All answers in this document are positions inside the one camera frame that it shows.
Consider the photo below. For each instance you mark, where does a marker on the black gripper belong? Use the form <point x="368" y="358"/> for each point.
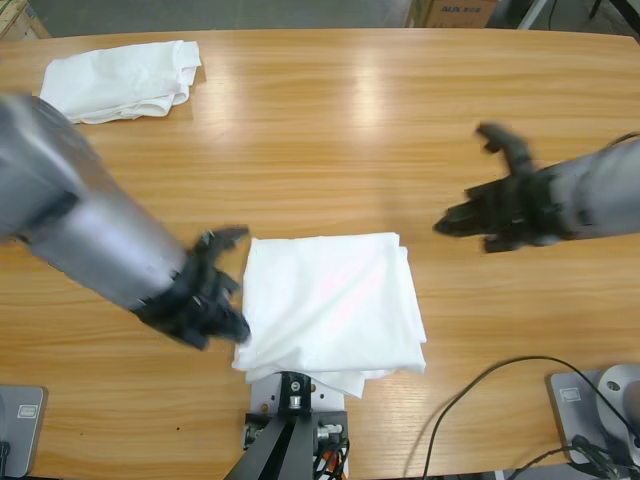
<point x="195" y="300"/>
<point x="525" y="215"/>

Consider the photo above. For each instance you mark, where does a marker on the white Unitree print t-shirt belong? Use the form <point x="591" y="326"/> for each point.
<point x="330" y="310"/>

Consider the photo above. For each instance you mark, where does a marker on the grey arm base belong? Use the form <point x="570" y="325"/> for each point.
<point x="565" y="417"/>
<point x="25" y="435"/>

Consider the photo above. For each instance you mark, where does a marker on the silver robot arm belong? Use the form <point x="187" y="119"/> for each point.
<point x="605" y="190"/>
<point x="90" y="215"/>

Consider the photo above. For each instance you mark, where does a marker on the cardboard box with AUX print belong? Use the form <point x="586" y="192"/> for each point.
<point x="460" y="15"/>

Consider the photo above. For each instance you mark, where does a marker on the wooden crate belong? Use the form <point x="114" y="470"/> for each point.
<point x="20" y="20"/>

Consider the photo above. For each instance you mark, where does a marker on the white mount block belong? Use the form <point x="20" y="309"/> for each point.
<point x="262" y="395"/>

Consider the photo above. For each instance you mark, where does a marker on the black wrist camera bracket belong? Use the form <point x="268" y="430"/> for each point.
<point x="510" y="145"/>
<point x="222" y="237"/>

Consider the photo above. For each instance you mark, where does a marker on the dark camera post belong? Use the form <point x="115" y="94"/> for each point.
<point x="285" y="445"/>

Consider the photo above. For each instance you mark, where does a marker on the white metal frame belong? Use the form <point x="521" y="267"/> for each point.
<point x="535" y="12"/>

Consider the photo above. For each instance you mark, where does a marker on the black metal frame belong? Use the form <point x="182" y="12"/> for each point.
<point x="630" y="12"/>

